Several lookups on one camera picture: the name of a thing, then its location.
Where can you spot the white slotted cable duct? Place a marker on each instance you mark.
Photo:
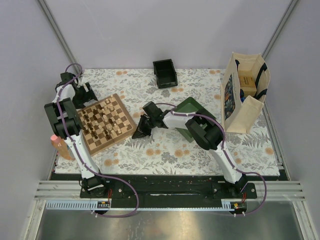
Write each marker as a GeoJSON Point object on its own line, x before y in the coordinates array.
{"type": "Point", "coordinates": [144, 205]}

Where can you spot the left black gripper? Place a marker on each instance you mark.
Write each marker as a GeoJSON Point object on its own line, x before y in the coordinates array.
{"type": "Point", "coordinates": [89, 96]}

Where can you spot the pink capped bottle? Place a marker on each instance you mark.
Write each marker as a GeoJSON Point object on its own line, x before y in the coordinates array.
{"type": "Point", "coordinates": [62, 148]}

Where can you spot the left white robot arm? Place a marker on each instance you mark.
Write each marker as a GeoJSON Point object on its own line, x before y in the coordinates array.
{"type": "Point", "coordinates": [66, 124]}

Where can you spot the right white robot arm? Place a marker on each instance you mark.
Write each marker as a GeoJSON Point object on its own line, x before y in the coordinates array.
{"type": "Point", "coordinates": [204, 129]}

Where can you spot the wooden box in bag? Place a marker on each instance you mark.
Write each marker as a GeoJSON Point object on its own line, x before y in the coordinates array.
{"type": "Point", "coordinates": [247, 83]}

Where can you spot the floral table mat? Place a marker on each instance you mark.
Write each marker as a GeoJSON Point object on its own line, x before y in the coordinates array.
{"type": "Point", "coordinates": [166, 151]}

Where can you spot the cream canvas tote bag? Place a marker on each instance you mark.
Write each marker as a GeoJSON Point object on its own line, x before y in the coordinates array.
{"type": "Point", "coordinates": [239, 113]}

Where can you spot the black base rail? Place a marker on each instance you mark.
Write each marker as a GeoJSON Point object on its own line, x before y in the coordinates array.
{"type": "Point", "coordinates": [215, 187]}

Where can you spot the black plastic bin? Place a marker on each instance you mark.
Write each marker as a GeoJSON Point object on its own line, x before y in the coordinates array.
{"type": "Point", "coordinates": [165, 73]}

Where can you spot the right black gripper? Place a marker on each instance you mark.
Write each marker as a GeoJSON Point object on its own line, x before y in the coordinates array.
{"type": "Point", "coordinates": [141, 131]}

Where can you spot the wooden chess board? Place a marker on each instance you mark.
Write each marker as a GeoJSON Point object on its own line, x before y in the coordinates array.
{"type": "Point", "coordinates": [105, 123]}

